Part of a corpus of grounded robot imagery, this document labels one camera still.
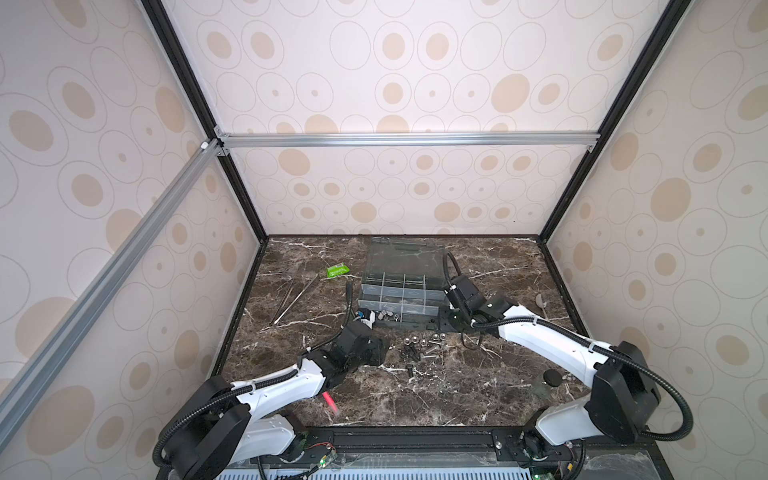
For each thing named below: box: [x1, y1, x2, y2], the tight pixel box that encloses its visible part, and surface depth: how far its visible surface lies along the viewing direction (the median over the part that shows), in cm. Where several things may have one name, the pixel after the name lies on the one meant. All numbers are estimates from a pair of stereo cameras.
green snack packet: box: [326, 263, 351, 278], surface depth 111 cm
